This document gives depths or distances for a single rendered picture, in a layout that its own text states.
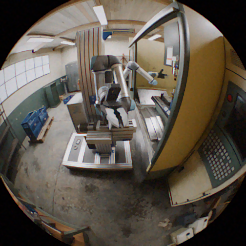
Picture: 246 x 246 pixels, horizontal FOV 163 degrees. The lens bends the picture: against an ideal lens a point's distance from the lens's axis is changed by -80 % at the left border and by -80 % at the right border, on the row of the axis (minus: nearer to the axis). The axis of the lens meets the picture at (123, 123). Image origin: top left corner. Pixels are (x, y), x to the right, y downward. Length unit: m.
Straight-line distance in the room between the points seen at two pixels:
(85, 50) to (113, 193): 1.91
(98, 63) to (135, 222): 1.96
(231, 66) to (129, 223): 2.07
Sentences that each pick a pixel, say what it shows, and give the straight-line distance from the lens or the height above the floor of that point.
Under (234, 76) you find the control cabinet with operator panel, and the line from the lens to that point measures 0.80.
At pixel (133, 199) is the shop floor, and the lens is 1.64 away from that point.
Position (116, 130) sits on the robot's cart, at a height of 0.95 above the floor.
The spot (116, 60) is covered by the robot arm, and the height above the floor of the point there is 1.63.
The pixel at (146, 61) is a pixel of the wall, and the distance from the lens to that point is 2.52.
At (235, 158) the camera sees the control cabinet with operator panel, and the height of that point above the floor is 1.34.
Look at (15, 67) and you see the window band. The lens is 4.23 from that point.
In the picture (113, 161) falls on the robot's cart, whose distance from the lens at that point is 1.59.
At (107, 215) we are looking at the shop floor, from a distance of 1.65.
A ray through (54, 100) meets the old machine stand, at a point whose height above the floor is 0.35.
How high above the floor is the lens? 1.62
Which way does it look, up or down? 38 degrees down
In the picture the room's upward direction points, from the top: straight up
